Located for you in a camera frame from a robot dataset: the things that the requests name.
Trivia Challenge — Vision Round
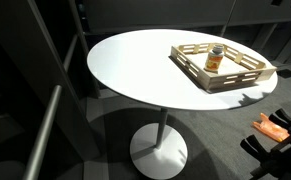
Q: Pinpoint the wooden slatted tray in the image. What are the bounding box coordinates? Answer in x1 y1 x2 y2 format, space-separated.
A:
170 42 278 92

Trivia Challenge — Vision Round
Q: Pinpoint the small metal cup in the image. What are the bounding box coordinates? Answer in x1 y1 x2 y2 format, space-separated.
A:
203 43 225 74

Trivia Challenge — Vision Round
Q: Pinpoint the black clamp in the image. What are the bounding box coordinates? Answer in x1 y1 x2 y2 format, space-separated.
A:
239 134 291 180
268 107 291 138

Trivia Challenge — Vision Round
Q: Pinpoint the orange plastic object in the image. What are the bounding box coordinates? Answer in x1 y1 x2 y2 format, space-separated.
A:
251 112 291 143

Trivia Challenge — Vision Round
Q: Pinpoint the dark floor plate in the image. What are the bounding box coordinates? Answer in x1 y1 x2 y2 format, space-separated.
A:
276 68 291 80

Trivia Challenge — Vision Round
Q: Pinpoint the white table pedestal base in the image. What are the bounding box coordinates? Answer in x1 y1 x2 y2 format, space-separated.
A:
129 107 189 180

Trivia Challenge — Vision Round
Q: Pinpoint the grey metal rail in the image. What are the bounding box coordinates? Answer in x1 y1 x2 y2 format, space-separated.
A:
62 33 79 72
22 84 63 180

